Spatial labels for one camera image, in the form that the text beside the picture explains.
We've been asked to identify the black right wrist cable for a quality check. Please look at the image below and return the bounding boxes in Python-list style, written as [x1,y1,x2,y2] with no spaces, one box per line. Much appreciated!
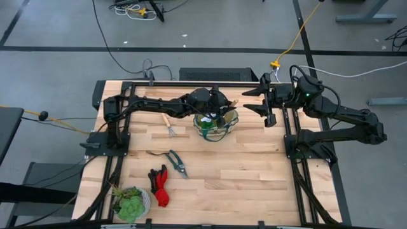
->
[287,64,342,123]

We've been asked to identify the white floor cable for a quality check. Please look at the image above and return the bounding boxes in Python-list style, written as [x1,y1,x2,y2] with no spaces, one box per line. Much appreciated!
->
[273,60,407,84]

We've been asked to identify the black cable bundle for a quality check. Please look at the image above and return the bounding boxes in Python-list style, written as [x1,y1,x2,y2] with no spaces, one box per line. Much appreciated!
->
[383,25,407,52]

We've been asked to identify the black tripod leg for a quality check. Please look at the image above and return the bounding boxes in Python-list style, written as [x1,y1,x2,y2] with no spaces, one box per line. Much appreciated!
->
[148,0,165,23]

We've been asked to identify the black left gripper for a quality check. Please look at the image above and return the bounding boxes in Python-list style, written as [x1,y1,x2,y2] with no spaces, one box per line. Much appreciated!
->
[207,84,238,128]

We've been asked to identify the white cable coil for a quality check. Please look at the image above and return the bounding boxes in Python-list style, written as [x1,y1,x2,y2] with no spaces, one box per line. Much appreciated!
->
[113,3,158,21]

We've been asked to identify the grey table foot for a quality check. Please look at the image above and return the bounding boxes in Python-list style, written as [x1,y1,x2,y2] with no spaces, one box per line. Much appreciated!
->
[335,0,398,24]
[366,96,407,107]

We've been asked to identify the black desk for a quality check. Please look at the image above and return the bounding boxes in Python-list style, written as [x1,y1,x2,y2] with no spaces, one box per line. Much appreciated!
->
[0,107,25,166]

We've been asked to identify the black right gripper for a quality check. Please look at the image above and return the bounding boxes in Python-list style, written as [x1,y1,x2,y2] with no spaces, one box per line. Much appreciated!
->
[241,72,296,128]

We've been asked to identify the black equipment stand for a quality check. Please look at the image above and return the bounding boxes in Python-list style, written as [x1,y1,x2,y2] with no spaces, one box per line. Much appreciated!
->
[0,161,88,229]

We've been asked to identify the black floor cable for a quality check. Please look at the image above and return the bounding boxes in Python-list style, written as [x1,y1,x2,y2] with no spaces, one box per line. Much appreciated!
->
[91,0,174,81]

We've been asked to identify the thin yellow cable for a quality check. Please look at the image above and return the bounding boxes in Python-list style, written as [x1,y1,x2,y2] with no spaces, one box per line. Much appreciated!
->
[0,104,93,135]

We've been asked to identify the red and black gardening gloves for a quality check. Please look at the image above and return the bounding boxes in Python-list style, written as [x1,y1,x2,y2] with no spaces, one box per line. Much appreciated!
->
[147,163,170,208]

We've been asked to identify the green pruning shears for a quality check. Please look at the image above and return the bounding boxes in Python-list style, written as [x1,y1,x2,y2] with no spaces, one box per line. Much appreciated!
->
[146,149,190,180]

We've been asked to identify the yellow extension cable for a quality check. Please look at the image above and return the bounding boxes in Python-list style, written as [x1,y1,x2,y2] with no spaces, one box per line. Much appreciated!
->
[270,1,322,69]

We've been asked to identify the black aluminium table frame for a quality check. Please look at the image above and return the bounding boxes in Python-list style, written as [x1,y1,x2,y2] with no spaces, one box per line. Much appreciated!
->
[75,80,343,227]

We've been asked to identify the succulent plant in white pot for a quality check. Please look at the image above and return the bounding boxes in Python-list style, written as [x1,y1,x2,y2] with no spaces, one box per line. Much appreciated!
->
[110,184,152,224]

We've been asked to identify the black computer tower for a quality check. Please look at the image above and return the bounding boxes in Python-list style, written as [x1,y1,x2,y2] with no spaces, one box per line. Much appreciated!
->
[178,67,259,83]

